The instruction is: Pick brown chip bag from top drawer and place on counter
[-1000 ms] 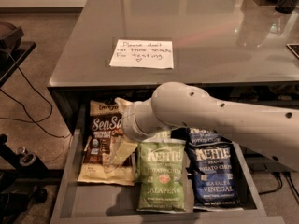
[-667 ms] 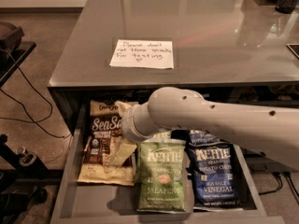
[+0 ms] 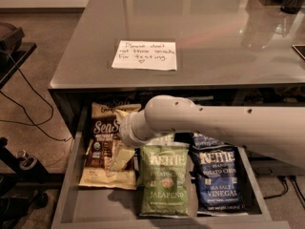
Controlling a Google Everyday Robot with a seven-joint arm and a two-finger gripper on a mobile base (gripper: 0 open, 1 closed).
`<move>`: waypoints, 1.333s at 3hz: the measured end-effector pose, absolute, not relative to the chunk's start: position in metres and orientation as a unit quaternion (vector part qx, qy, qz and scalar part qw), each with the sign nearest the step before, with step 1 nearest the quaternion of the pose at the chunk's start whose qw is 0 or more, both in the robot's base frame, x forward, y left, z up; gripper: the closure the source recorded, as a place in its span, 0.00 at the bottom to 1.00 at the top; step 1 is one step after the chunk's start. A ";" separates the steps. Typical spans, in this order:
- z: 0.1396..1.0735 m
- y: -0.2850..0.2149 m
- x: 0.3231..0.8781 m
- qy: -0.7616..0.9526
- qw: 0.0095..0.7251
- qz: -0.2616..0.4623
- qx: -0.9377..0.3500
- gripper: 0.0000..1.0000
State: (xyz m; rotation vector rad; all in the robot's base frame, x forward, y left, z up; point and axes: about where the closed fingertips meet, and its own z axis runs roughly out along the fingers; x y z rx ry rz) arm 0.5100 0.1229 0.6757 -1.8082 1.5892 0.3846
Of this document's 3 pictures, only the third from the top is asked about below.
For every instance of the front blue vinegar chip bag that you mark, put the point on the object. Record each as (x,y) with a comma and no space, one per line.
(215,177)

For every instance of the white handwritten paper note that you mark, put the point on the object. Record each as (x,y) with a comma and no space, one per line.
(145,55)

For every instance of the middle blue chip bag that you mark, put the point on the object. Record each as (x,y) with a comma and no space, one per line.
(202,141)

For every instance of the brown sea salt chip bag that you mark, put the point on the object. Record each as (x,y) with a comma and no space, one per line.
(104,128)

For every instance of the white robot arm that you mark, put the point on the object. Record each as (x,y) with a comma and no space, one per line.
(277,132)

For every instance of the front green jalapeno chip bag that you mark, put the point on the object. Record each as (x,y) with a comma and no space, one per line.
(163,175)

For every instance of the dark lower drawers right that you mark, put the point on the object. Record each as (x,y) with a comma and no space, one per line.
(263,165)

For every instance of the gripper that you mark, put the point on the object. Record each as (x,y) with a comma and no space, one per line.
(127,132)

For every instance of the open grey top drawer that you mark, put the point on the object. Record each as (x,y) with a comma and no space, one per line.
(103,208)

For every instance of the grey counter cabinet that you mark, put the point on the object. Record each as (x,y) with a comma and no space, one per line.
(219,43)

